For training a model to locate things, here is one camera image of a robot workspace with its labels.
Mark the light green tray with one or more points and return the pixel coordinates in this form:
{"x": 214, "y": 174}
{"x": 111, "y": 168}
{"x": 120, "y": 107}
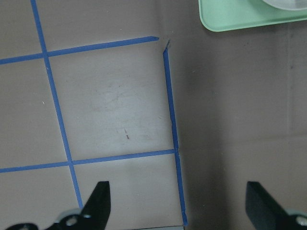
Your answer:
{"x": 227, "y": 15}

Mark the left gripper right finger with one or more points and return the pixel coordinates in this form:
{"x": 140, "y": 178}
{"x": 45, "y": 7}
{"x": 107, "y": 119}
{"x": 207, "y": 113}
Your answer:
{"x": 265, "y": 213}

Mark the brown paper table cover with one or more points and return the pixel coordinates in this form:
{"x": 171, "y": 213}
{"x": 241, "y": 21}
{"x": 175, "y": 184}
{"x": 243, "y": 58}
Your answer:
{"x": 139, "y": 93}

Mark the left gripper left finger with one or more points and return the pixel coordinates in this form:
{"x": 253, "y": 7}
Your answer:
{"x": 93, "y": 216}

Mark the white round plate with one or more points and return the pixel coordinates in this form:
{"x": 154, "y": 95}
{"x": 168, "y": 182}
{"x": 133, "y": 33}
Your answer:
{"x": 289, "y": 5}

